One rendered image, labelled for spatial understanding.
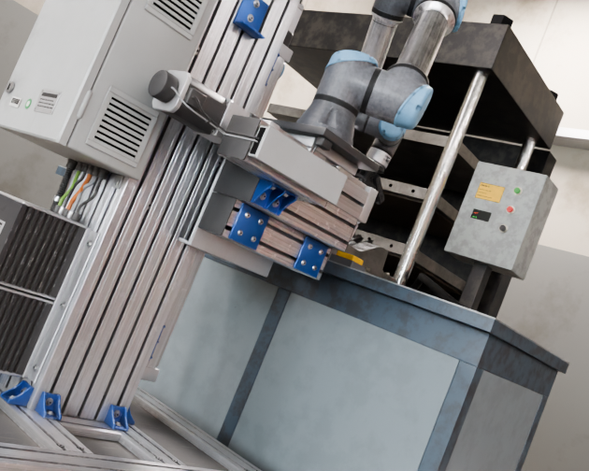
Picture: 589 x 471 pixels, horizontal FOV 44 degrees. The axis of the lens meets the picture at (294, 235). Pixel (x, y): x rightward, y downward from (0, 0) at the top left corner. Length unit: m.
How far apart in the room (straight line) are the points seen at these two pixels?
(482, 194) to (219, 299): 1.21
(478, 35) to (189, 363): 1.77
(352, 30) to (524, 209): 1.20
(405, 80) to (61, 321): 0.96
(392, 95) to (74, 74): 0.73
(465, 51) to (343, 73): 1.44
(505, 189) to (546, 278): 2.01
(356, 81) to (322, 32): 1.86
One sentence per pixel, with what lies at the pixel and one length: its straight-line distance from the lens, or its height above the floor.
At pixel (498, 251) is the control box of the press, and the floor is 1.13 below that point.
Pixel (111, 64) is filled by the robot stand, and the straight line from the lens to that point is 1.52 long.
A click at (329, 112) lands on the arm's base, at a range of 1.75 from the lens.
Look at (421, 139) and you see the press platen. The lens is 3.22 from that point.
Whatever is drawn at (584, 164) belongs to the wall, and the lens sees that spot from 5.17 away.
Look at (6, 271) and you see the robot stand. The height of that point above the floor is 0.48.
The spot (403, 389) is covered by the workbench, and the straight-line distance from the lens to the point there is 1.98.
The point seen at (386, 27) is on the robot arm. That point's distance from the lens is 2.15.
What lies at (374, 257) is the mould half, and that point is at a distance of 2.48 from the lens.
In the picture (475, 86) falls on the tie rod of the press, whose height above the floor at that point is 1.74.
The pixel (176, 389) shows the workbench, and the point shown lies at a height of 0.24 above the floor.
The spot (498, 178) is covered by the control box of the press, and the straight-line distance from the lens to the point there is 3.04.
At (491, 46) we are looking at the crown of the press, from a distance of 3.14.
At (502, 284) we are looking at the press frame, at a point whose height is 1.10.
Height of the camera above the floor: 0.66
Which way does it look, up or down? 5 degrees up
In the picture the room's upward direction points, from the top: 22 degrees clockwise
